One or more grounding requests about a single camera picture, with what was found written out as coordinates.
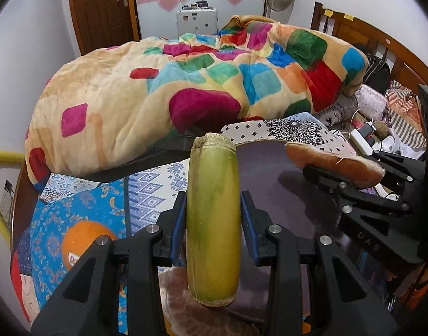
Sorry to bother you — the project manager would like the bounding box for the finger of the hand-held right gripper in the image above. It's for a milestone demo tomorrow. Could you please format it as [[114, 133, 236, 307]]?
[[302, 165, 410, 214], [371, 150, 428, 184]]

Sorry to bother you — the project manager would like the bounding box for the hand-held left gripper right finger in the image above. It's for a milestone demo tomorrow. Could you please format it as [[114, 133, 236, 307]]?
[[240, 190, 398, 336]]

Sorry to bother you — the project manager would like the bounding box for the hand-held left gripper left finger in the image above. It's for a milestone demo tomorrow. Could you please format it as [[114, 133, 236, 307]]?
[[30, 191, 187, 336]]

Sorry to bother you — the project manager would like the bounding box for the dark round plate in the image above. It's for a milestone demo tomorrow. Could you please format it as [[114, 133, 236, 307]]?
[[235, 139, 361, 326]]

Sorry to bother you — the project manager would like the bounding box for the orange brown toy bread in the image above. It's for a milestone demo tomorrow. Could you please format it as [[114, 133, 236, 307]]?
[[285, 142, 386, 188]]

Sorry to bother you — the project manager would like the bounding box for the large orange with sticker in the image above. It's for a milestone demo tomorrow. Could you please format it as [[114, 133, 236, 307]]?
[[61, 221, 118, 272]]

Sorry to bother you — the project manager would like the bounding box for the white power strip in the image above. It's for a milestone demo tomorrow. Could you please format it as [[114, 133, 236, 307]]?
[[350, 129, 375, 155]]

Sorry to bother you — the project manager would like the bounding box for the striped cloth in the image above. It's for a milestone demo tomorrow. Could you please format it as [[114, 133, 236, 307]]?
[[385, 80, 428, 148]]

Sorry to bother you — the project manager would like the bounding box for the pink dotted bag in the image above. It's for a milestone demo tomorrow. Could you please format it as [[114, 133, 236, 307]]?
[[354, 84, 389, 121]]

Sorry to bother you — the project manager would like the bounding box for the white black patterned cloth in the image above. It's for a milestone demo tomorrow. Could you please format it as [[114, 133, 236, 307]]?
[[219, 114, 356, 158]]

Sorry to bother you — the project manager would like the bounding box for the black backpack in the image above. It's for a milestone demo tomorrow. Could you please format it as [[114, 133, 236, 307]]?
[[352, 44, 391, 93]]

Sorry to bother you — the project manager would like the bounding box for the blue patterned patchwork bedspread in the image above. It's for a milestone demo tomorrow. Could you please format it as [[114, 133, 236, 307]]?
[[10, 159, 190, 335]]

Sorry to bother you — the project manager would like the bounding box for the wooden headboard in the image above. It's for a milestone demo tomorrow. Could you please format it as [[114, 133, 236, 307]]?
[[310, 2, 428, 88]]

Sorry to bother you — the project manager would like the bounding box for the colourful checked fleece blanket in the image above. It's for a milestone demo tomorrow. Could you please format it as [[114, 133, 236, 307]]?
[[25, 15, 370, 187]]

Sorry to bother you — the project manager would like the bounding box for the yellow foam tube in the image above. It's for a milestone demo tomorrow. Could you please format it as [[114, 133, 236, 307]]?
[[0, 150, 26, 242]]

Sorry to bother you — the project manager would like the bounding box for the white suitcase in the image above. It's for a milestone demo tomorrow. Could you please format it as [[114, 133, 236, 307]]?
[[176, 7, 219, 38]]

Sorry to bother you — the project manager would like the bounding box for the sliding wardrobe with pink hearts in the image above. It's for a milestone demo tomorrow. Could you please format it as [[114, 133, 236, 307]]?
[[132, 0, 272, 41]]

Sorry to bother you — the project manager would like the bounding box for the brown wooden door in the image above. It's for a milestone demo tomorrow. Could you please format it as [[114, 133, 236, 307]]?
[[67, 0, 141, 57]]

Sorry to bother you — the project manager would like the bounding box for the wooden bed frame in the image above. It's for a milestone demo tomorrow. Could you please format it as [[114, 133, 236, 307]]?
[[11, 161, 40, 253]]

